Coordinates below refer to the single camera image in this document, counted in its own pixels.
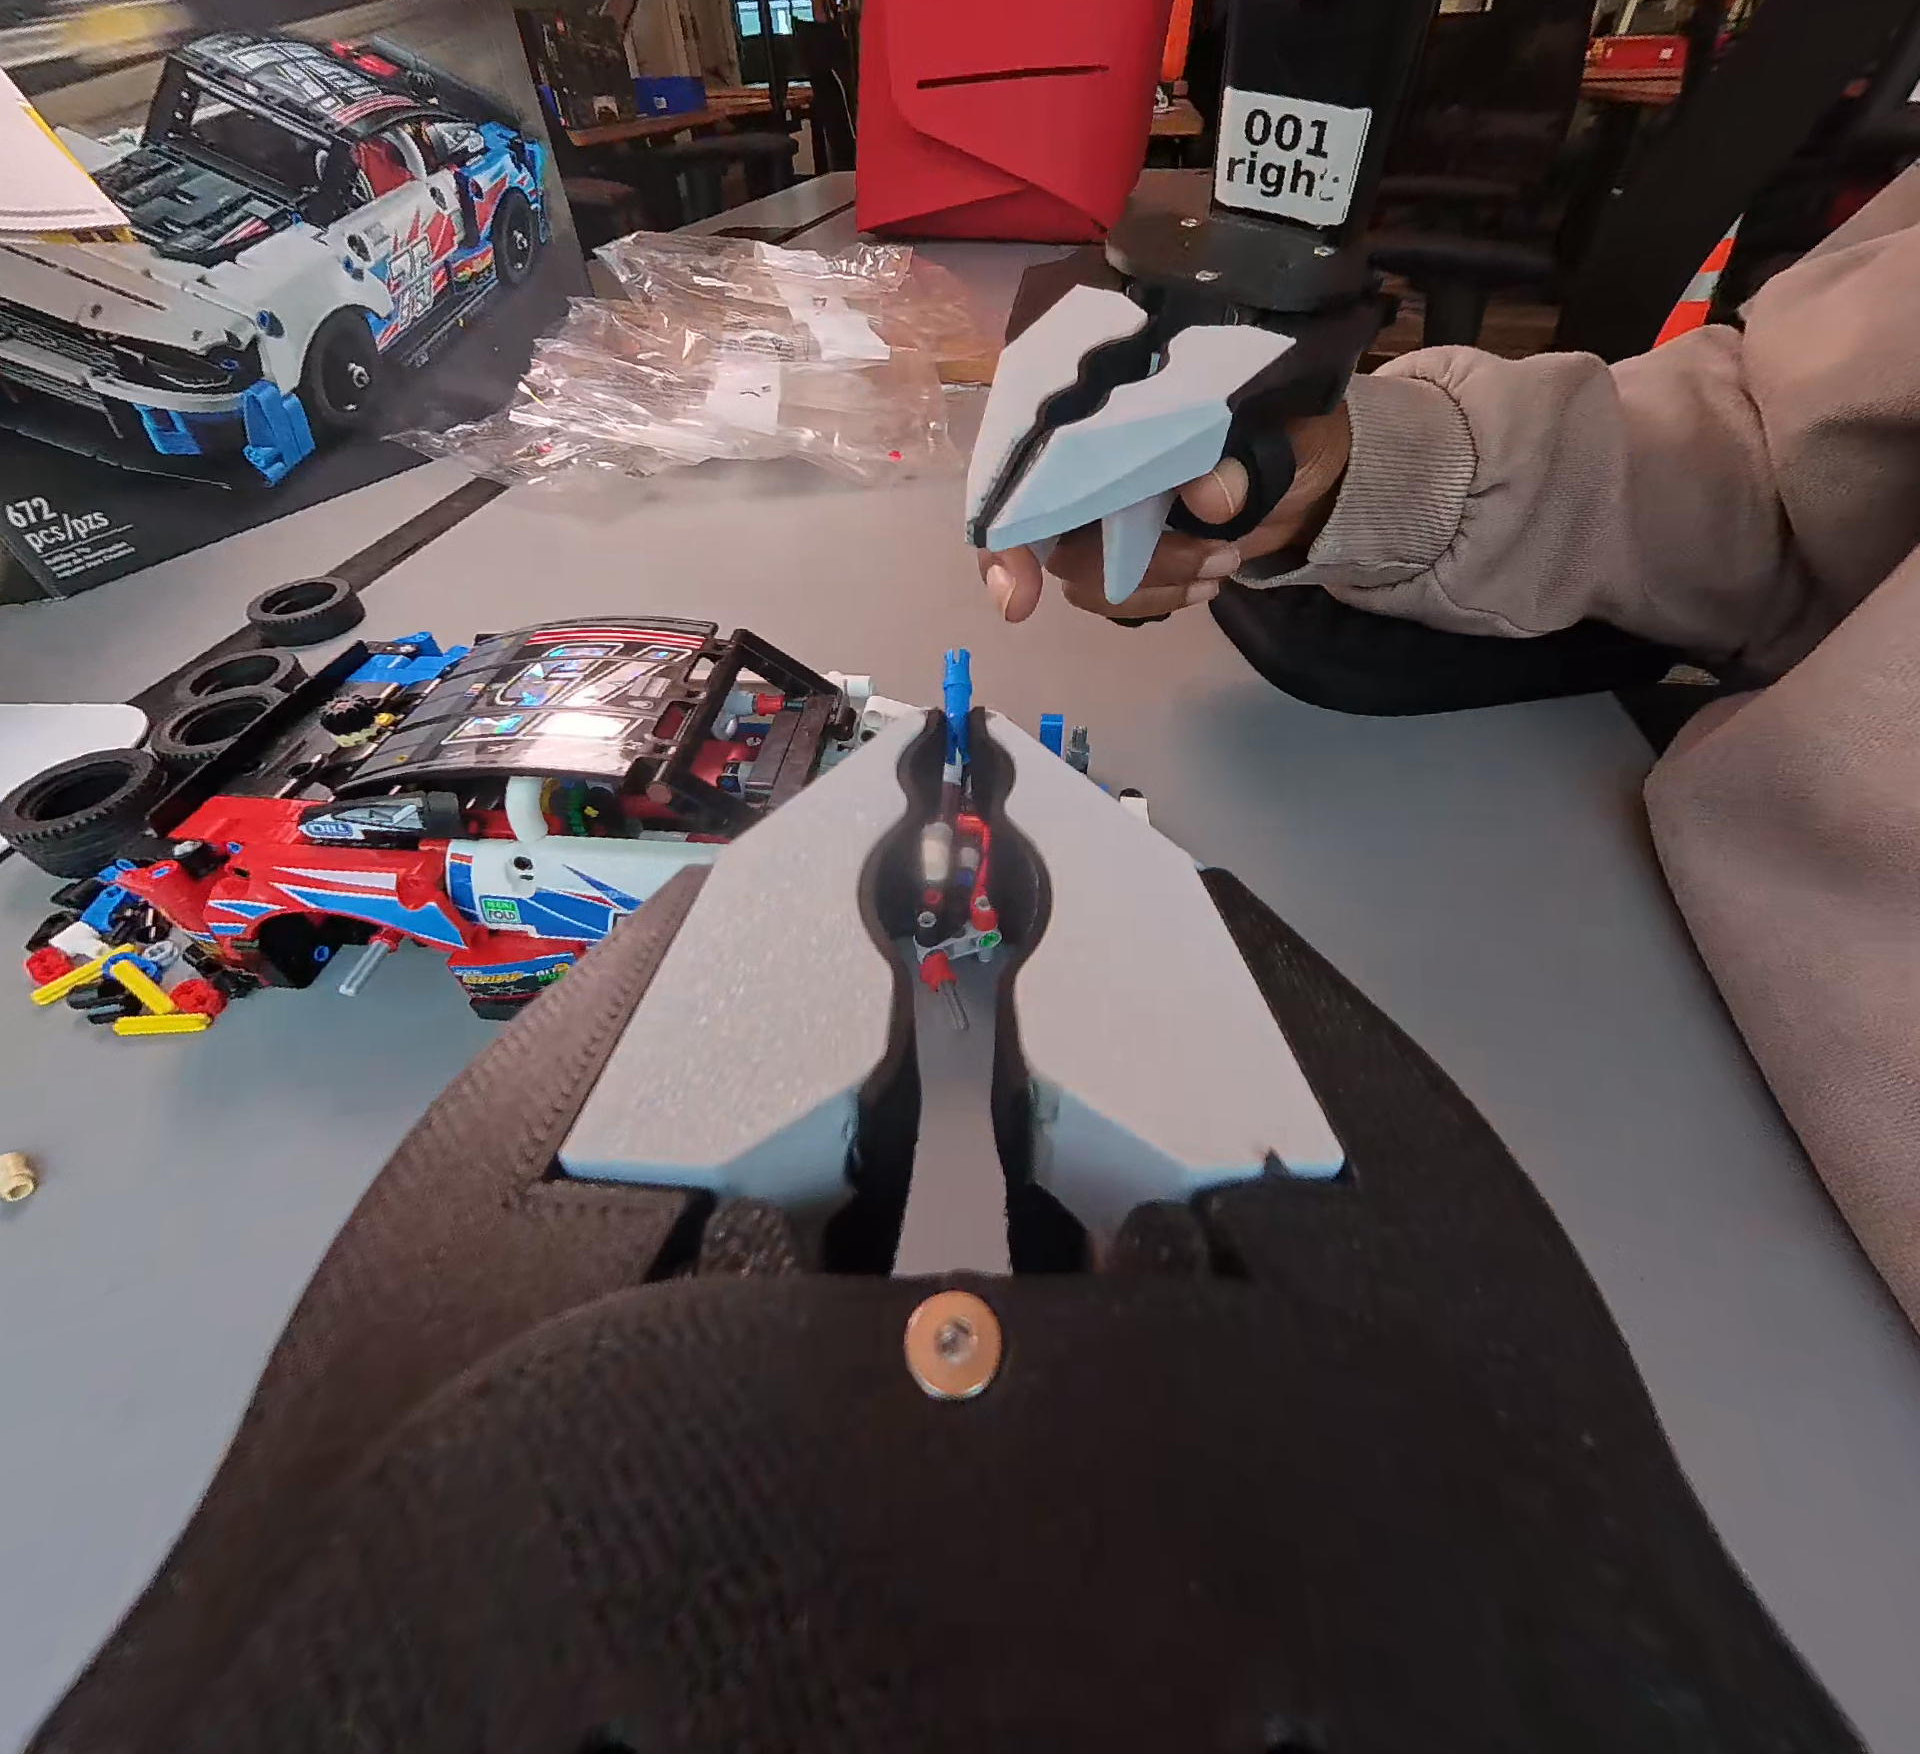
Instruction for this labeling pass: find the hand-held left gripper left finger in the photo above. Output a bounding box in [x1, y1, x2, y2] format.
[554, 711, 947, 1277]

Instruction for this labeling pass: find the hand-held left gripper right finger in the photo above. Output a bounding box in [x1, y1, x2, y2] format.
[968, 711, 1349, 1277]

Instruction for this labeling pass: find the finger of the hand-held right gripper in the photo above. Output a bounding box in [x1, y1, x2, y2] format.
[982, 333, 1299, 556]
[964, 285, 1151, 533]

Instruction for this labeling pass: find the toy brick race car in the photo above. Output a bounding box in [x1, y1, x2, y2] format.
[108, 614, 1159, 1038]

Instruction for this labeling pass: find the grey desk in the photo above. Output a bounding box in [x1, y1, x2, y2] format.
[0, 172, 1920, 1754]

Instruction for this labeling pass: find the person's right hand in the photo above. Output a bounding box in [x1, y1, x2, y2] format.
[974, 400, 1356, 630]

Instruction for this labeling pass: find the black office chair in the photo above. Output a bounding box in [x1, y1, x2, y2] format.
[1378, 0, 1609, 349]

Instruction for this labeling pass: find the red storage bin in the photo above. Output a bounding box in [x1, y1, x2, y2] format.
[850, 0, 1193, 248]

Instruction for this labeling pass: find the clear plastic bag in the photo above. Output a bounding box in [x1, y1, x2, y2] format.
[589, 228, 920, 365]
[387, 296, 964, 491]

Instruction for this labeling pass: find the black chair armrest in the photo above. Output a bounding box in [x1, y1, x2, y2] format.
[1212, 572, 1714, 720]

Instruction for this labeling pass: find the orange traffic cone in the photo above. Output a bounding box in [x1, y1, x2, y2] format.
[1654, 214, 1753, 356]

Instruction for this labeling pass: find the pile of small loose bricks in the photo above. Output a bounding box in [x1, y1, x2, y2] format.
[25, 859, 230, 1042]

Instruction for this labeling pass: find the black rubber toy tyre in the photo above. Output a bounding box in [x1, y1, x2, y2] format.
[174, 641, 313, 710]
[244, 572, 368, 648]
[0, 745, 169, 877]
[148, 684, 282, 775]

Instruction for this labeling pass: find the person's beige sweatshirt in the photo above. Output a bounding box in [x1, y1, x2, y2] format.
[1640, 627, 1920, 1339]

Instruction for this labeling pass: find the white book stand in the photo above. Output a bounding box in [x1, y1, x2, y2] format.
[0, 702, 152, 815]

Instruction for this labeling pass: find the toy car set box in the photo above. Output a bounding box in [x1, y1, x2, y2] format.
[0, 0, 593, 607]

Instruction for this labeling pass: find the open instruction booklet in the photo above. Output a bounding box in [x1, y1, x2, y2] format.
[0, 63, 131, 249]

